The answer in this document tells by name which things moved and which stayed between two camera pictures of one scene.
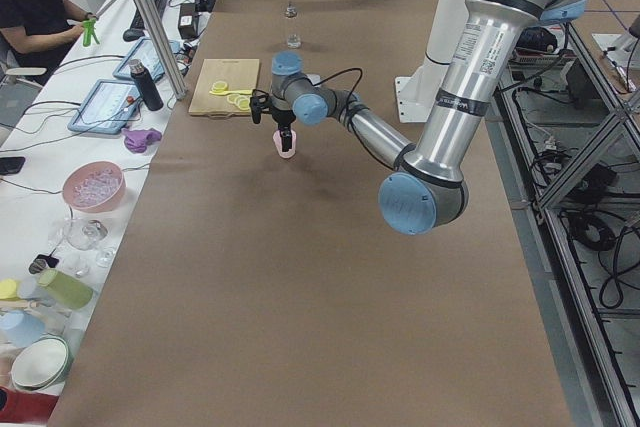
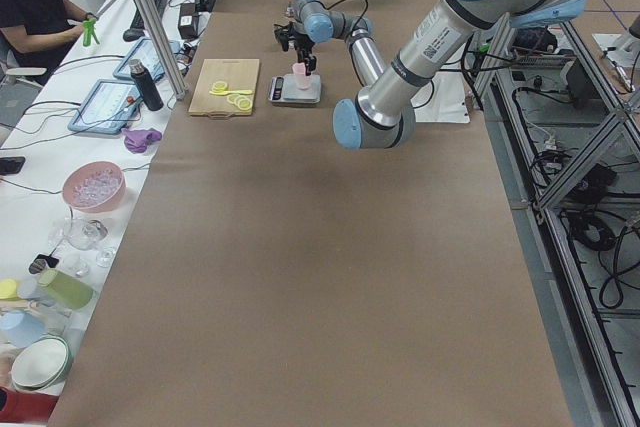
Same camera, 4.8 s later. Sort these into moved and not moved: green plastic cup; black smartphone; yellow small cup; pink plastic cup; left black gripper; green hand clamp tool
Moved: left black gripper; pink plastic cup
Not moved: green plastic cup; green hand clamp tool; black smartphone; yellow small cup
